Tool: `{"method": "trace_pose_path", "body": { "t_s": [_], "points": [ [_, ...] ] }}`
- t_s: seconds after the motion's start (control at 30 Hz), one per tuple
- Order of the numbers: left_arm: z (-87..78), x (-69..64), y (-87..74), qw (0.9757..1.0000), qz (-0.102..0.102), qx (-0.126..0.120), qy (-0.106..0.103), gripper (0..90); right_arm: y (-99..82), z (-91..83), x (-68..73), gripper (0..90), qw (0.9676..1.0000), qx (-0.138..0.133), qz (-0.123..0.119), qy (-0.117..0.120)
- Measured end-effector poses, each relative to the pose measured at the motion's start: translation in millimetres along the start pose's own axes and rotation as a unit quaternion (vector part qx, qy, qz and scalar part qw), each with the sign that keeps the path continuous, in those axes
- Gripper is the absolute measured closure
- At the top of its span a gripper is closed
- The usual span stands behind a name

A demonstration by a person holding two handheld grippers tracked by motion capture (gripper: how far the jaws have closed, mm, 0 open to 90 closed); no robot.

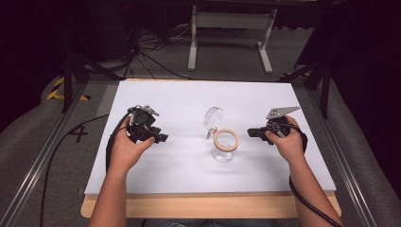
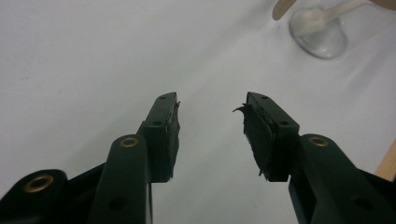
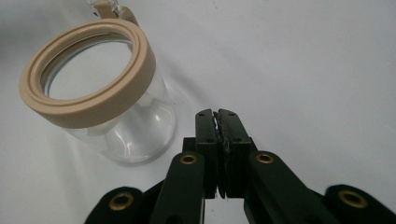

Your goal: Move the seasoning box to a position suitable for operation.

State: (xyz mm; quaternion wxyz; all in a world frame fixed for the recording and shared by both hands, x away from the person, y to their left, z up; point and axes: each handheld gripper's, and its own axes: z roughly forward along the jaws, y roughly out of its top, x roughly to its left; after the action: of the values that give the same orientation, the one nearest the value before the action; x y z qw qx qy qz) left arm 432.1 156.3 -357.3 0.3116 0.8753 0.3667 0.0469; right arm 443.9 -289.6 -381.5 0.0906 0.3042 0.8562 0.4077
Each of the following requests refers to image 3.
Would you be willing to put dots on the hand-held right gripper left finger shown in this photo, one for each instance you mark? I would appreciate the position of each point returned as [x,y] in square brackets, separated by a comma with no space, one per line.
[206,137]

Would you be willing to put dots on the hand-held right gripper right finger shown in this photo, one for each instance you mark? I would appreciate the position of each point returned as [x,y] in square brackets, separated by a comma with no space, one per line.
[236,140]

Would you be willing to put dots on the clear glass jar beige rim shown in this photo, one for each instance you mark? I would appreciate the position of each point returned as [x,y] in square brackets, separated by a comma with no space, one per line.
[93,102]

